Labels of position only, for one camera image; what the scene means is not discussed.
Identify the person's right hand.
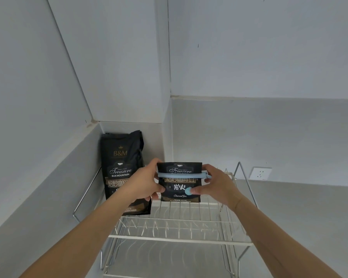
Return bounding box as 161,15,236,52
191,164,245,212

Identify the person's left hand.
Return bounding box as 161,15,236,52
120,158,166,213

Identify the small black coffee bag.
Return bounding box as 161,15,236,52
156,162,211,204

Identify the light blue sealing clip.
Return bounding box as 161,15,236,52
157,170,212,180

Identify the person's right forearm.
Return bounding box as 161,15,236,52
232,197,344,278

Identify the person's left forearm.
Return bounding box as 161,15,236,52
19,185,140,278

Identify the large black coffee bag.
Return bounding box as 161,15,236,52
101,130,153,216

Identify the metal wire dish rack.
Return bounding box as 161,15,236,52
72,162,259,278

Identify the white wall socket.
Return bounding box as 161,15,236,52
248,167,273,181

